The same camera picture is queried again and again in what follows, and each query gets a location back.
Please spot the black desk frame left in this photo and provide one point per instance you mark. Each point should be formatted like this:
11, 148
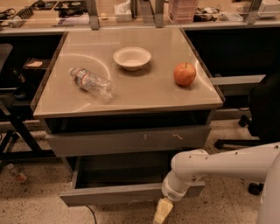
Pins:
18, 129

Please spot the black office chair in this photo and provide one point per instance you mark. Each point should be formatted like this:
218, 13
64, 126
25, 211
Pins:
264, 105

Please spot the white tissue box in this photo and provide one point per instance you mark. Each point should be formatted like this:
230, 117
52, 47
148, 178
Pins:
123, 12

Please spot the grey top drawer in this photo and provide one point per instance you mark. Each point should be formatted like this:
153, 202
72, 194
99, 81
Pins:
127, 140

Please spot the small bottle on floor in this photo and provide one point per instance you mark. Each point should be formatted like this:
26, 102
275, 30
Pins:
18, 175

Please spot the red apple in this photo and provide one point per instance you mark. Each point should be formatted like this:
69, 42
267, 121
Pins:
184, 74

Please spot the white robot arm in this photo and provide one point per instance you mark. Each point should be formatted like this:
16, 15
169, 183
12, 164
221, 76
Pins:
258, 164

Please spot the grey drawer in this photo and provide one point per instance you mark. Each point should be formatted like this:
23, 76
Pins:
116, 179
127, 140

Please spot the foam gripper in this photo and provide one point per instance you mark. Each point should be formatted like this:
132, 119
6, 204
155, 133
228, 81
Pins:
172, 191

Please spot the grey drawer cabinet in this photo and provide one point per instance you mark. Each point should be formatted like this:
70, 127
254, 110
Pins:
148, 98

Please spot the clear plastic water bottle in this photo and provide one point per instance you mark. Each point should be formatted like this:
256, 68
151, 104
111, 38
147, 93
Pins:
101, 88

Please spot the pink plastic basket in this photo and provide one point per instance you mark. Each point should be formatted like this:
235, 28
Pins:
182, 11

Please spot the white paper bowl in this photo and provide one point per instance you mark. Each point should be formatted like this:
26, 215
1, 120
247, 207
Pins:
131, 58

